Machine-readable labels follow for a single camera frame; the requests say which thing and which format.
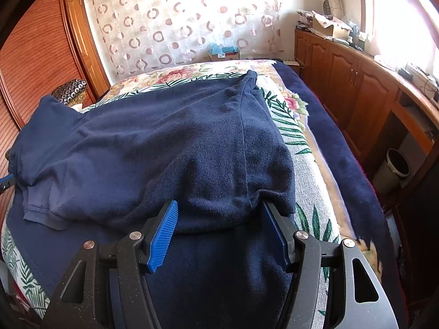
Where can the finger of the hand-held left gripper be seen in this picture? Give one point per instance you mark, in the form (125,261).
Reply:
(6,180)

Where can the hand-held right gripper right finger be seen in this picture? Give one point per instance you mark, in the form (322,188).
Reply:
(274,236)

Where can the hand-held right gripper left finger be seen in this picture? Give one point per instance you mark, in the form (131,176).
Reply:
(164,236)

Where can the navy blue printed t-shirt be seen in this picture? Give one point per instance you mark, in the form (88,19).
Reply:
(154,137)

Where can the black circle-patterned cloth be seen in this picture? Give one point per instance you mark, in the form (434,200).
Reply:
(68,90)

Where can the navy blue blanket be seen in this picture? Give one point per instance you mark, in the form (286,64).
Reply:
(339,144)

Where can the grey waste bin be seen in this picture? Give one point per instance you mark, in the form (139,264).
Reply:
(387,178)

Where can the wooden louvred wardrobe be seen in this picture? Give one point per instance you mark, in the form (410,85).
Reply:
(34,51)

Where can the floral quilt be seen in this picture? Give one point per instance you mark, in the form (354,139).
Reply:
(178,73)

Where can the wooden cabinet counter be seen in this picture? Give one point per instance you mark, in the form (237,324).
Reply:
(343,72)

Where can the cardboard box with blue bag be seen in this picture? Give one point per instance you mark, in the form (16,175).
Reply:
(223,54)

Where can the open cardboard box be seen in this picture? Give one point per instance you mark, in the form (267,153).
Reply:
(325,25)

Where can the sheer circle-patterned curtain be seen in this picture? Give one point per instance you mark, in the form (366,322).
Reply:
(171,17)

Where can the floral storage box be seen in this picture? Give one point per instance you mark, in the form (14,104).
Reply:
(303,17)

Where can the wooden framed window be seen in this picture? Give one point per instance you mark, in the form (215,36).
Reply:
(394,13)

